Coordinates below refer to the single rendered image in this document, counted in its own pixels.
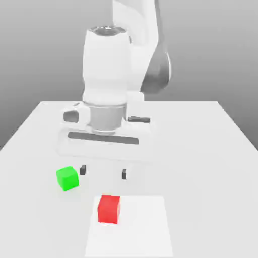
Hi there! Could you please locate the small green cube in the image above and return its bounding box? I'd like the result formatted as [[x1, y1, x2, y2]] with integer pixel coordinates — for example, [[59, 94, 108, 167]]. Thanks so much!
[[56, 166, 80, 192]]

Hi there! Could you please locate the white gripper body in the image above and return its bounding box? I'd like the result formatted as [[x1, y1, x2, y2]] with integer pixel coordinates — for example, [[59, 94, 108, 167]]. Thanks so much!
[[56, 120, 155, 162]]

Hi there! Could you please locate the small red cube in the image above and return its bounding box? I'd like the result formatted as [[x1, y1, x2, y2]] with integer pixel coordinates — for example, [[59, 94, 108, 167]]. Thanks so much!
[[97, 194, 121, 225]]

